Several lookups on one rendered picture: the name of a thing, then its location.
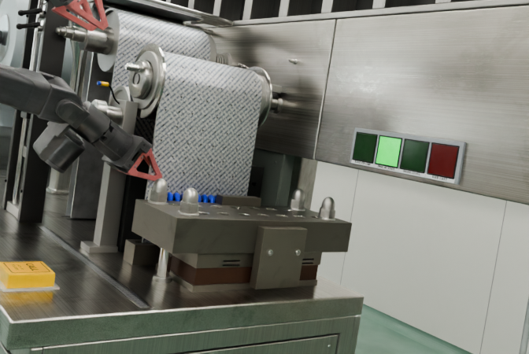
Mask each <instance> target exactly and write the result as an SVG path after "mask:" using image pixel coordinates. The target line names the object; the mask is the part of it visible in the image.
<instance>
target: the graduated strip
mask: <svg viewBox="0 0 529 354"><path fill-rule="evenodd" d="M38 228H39V229H40V230H42V231H43V232H44V233H45V234H47V235H48V236H49V237H51V238H52V239H53V240H55V242H57V243H58V244H59V245H61V246H62V247H63V248H64V249H66V250H67V251H69V252H70V253H71V254H72V255H73V256H74V257H76V258H77V259H78V260H80V261H81V262H82V263H84V264H85V265H86V266H88V267H89V268H90V269H91V270H92V271H93V272H95V273H96V274H97V275H99V276H100V277H101V278H103V279H104V280H105V281H107V282H108V283H109V284H110V285H111V286H113V287H114V288H115V289H117V290H118V291H119V292H120V293H122V294H123V295H124V296H126V298H128V299H129V300H130V301H132V302H133V303H134V304H136V305H137V306H138V307H139V308H153V306H152V305H150V304H149V303H147V302H146V301H145V300H143V299H142V298H141V297H140V296H138V295H137V294H136V293H134V292H133V291H131V290H130V289H129V288H127V287H126V286H125V285H124V284H122V283H121V282H119V281H118V280H117V279H115V278H114V277H113V276H112V275H111V274H109V273H108V272H107V271H105V270H104V269H102V268H101V267H99V266H98V265H97V264H96V263H95V262H93V261H92V260H90V259H89V258H88V257H86V256H85V255H83V254H82V253H81V252H80V251H79V250H77V249H76V248H74V247H73V246H72V245H70V244H69V243H68V242H67V241H66V240H64V239H63V238H61V237H60V236H59V235H57V234H56V233H54V232H53V231H52V230H51V229H50V228H48V227H38Z"/></svg>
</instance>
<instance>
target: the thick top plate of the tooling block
mask: <svg viewBox="0 0 529 354"><path fill-rule="evenodd" d="M167 202H168V204H167V205H156V204H152V203H149V202H148V200H143V199H136V200H135V211H134V216H133V222H132V229H131V231H132V232H134V233H136V234H138V235H139V236H141V237H143V238H145V239H146V240H148V241H150V242H152V243H154V244H155V245H157V246H159V247H161V248H162V249H164V250H166V251H168V252H170V253H171V254H192V253H254V250H255V245H256V240H257V230H258V226H271V227H303V228H305V229H307V235H306V240H305V249H304V253H343V252H348V247H349V242H350V232H351V227H352V223H350V222H347V221H344V220H341V219H337V218H335V221H330V220H325V219H320V218H317V216H318V215H319V213H318V212H314V211H312V210H309V209H307V208H305V211H297V210H293V209H289V208H288V207H287V206H271V205H261V207H250V206H234V205H219V204H217V203H207V202H198V213H199V216H185V215H181V214H179V213H177V212H178V211H179V210H180V204H181V201H167Z"/></svg>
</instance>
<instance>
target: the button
mask: <svg viewBox="0 0 529 354"><path fill-rule="evenodd" d="M54 280H55V273H54V272H53V271H52V270H51V269H50V268H49V267H48V266H46V265H45V264H44V263H43V262H42V261H29V262H0V281H1V282H2V283H3V285H4V286H5V287H6V288H7V289H10V288H29V287H48V286H54Z"/></svg>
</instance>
